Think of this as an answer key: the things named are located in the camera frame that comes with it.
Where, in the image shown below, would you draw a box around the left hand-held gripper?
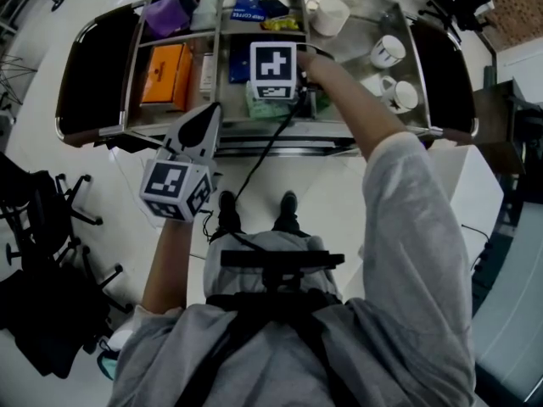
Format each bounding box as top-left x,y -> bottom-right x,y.
138,102 -> 224,221

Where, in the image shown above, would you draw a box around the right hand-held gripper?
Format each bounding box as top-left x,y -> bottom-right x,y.
248,42 -> 299,101

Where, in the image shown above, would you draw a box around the dark blue box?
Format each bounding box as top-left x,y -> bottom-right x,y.
227,36 -> 255,85

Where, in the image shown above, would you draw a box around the yellow snack packet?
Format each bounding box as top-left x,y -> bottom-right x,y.
260,15 -> 300,32

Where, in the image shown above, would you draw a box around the mint green packet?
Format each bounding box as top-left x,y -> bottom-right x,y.
244,81 -> 298,120

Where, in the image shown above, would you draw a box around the small black pouch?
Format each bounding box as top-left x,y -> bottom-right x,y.
258,0 -> 292,20

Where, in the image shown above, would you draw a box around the blue coffee packet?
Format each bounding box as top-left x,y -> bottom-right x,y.
230,0 -> 266,21

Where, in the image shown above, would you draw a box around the small white box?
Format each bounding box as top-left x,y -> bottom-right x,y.
198,53 -> 217,101

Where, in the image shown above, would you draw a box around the white paper cup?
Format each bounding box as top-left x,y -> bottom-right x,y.
304,0 -> 351,37

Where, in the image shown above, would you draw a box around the steel serving cart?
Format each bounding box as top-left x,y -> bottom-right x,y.
53,0 -> 480,159

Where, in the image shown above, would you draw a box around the orange box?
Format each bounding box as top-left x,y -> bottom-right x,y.
139,42 -> 193,112

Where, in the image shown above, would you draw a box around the white striped mug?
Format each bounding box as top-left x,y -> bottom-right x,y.
369,35 -> 407,70

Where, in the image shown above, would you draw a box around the white star mug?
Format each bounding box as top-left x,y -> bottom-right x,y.
378,75 -> 420,114

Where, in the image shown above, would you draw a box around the person's left forearm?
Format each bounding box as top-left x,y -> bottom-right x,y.
140,218 -> 196,311

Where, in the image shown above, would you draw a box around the person's right forearm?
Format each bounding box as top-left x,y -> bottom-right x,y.
295,48 -> 409,170

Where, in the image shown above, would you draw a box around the person's left black shoe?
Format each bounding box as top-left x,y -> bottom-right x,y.
217,190 -> 245,235

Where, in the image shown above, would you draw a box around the person's black shoe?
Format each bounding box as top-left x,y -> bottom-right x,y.
273,191 -> 300,232
217,190 -> 245,235

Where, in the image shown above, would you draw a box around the person's grey trousers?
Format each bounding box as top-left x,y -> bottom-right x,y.
203,229 -> 344,309

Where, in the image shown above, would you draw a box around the person's right black shoe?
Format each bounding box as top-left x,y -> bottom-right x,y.
273,191 -> 300,232

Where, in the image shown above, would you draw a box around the teal face mask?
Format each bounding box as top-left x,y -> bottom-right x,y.
96,339 -> 122,381

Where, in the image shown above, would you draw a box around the brown cabinet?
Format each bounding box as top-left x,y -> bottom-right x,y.
470,78 -> 529,176

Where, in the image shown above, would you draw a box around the white table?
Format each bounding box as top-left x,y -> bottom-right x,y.
426,144 -> 506,270

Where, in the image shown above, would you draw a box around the person's grey sweatshirt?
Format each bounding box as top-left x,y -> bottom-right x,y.
105,131 -> 476,407

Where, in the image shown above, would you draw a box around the black bathtub faucet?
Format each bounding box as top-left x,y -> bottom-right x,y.
461,222 -> 495,270

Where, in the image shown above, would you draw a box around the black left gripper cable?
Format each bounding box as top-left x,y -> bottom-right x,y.
201,208 -> 226,243

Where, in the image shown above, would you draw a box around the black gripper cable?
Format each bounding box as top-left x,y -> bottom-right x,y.
201,208 -> 226,243
232,86 -> 311,205

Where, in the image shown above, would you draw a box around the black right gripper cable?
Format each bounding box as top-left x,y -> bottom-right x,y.
232,86 -> 311,205

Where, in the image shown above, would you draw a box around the black chest camera mount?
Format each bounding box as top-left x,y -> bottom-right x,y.
220,248 -> 345,292

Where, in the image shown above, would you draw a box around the black harness straps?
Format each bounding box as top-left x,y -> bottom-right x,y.
173,293 -> 372,407

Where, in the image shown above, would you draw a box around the metal wire frame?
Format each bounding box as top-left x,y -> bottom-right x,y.
0,53 -> 39,109

